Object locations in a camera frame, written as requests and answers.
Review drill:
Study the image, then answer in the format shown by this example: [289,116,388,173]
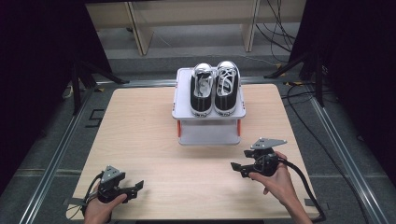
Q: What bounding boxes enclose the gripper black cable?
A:
[66,171,105,220]
[277,156,327,224]

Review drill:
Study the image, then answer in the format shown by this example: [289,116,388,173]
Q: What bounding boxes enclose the black curtain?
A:
[0,0,114,195]
[289,0,396,180]

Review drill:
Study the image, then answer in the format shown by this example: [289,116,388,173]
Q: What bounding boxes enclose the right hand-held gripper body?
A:
[244,137,289,178]

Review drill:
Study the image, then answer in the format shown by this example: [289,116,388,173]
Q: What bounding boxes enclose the white two-tier shoe rack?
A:
[171,66,247,147]

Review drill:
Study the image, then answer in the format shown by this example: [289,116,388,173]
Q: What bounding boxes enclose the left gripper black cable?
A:
[66,171,105,220]

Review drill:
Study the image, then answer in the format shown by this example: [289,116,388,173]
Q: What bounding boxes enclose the person's right hand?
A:
[247,150,297,207]

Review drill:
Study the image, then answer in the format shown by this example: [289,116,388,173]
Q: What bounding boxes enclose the metal floor rail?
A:
[18,89,95,224]
[305,92,390,224]

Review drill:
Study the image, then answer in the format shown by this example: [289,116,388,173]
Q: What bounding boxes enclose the black tripod stand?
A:
[69,57,131,117]
[263,49,327,108]

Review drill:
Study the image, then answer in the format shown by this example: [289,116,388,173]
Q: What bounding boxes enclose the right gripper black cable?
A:
[277,156,327,224]

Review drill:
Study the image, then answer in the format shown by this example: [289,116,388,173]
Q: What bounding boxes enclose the beige wooden furniture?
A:
[85,0,308,57]

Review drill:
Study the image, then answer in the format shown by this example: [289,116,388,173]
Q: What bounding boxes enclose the long black floor cable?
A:
[280,82,372,224]

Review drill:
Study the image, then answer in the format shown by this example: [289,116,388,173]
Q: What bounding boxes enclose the person's left hand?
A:
[83,182,128,224]

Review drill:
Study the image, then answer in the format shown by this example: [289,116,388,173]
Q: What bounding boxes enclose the bundle of black floor cables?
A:
[255,0,297,63]

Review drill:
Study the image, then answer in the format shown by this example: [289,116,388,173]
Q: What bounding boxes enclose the black canvas sneaker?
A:
[189,63,219,119]
[213,60,241,117]

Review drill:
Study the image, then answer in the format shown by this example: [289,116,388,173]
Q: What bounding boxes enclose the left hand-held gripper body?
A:
[96,164,127,204]

